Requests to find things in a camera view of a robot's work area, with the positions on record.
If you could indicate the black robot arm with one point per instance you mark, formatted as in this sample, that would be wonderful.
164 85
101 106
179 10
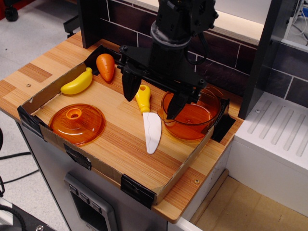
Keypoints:
178 21

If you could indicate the orange toy carrot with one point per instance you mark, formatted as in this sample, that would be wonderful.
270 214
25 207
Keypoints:
106 65

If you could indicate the black vertical post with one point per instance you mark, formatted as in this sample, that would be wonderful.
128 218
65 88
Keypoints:
90 13
279 14

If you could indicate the grey toy oven front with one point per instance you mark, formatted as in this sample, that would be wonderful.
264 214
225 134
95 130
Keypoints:
95 212

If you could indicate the yellow white toy knife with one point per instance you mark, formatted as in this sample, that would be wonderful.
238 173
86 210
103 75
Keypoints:
152 121

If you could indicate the orange transparent pot lid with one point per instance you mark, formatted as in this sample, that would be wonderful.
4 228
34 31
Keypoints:
78 123

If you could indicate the black vertical post left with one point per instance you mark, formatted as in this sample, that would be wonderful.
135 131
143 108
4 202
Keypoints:
90 13

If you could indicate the black office chair base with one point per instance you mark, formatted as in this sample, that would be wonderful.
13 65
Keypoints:
8 10

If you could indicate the white toy sink drainboard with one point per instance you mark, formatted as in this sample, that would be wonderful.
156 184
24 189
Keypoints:
278 129

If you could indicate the orange transparent pot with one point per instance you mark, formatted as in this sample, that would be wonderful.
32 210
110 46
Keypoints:
195 119

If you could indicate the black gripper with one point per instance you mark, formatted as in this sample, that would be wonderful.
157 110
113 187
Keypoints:
167 68

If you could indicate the yellow toy banana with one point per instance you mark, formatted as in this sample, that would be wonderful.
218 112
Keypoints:
79 84

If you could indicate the black vertical post right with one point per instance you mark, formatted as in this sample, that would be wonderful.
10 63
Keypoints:
279 14

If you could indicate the cardboard fence with black tape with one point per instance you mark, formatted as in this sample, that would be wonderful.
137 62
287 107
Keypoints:
172 175

